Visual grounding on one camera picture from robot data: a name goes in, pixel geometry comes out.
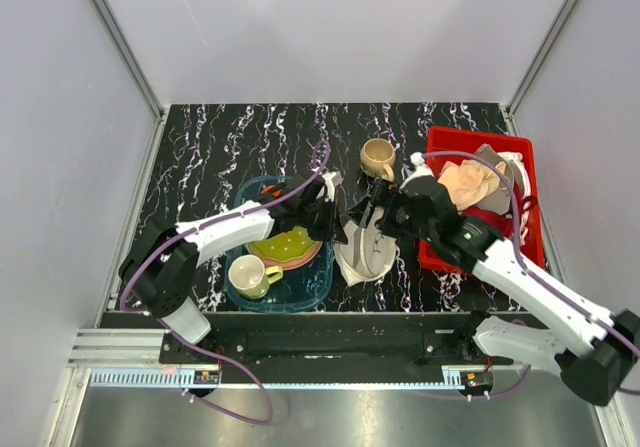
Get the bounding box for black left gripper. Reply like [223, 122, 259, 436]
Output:
[297, 196, 348, 245]

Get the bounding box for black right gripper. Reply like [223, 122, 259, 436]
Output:
[345, 177, 436, 244]

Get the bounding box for peach bra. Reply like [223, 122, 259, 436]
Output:
[438, 160, 502, 212]

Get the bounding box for red bra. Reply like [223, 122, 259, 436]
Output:
[464, 195, 538, 245]

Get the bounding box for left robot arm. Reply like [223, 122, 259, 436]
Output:
[118, 171, 346, 363]

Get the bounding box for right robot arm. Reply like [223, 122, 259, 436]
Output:
[348, 176, 639, 407]

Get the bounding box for grey bra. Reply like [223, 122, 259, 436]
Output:
[475, 144, 514, 215]

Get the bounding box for white lace bra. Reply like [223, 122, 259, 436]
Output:
[498, 152, 532, 246]

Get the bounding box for green polka dot bowl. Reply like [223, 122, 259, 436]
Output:
[247, 226, 322, 262]

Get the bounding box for pink plate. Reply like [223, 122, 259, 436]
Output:
[247, 241, 323, 271]

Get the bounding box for beige ceramic mug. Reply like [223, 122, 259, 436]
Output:
[360, 138, 396, 182]

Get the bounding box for teal transparent plastic tub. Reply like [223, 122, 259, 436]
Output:
[224, 175, 334, 313]

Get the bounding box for orange mug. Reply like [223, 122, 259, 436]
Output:
[260, 183, 285, 198]

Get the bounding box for cream and yellow mug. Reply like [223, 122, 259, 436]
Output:
[228, 255, 284, 300]

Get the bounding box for red plastic bin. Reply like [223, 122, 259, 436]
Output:
[418, 125, 546, 278]

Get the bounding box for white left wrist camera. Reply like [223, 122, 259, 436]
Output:
[321, 171, 343, 202]

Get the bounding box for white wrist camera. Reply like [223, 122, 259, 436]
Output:
[321, 171, 343, 202]
[400, 152, 434, 189]

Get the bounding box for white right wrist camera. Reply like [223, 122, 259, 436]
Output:
[400, 152, 434, 189]

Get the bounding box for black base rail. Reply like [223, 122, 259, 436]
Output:
[157, 311, 516, 383]

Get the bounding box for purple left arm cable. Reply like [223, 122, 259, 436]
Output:
[118, 139, 275, 426]

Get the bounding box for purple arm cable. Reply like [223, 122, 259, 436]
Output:
[118, 139, 275, 426]
[407, 150, 640, 401]

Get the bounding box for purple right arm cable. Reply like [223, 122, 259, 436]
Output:
[407, 150, 640, 401]

